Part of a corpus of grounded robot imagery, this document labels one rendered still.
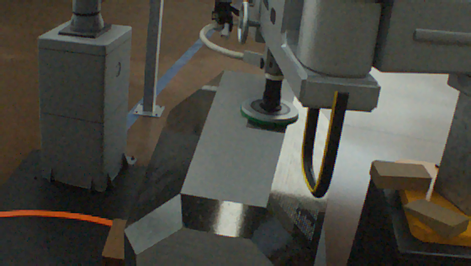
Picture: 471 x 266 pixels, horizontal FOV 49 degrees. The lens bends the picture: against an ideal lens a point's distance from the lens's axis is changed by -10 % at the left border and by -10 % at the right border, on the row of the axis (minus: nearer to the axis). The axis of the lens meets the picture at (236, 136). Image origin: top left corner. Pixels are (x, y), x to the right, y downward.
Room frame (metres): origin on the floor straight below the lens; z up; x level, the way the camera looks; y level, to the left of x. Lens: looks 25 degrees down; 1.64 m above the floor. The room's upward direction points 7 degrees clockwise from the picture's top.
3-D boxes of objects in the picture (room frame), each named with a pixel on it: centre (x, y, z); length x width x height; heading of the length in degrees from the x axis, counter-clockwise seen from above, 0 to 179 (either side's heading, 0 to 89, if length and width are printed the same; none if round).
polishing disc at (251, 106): (1.95, -0.11, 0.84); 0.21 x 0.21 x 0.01
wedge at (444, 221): (1.39, -0.64, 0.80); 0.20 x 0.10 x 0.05; 35
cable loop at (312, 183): (1.30, -0.21, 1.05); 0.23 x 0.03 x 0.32; 9
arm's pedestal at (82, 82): (2.75, 0.86, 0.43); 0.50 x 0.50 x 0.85; 83
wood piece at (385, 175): (1.61, -0.57, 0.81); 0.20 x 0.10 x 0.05; 96
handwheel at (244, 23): (1.82, -0.01, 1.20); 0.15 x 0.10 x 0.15; 9
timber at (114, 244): (1.98, 0.46, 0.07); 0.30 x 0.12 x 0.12; 2
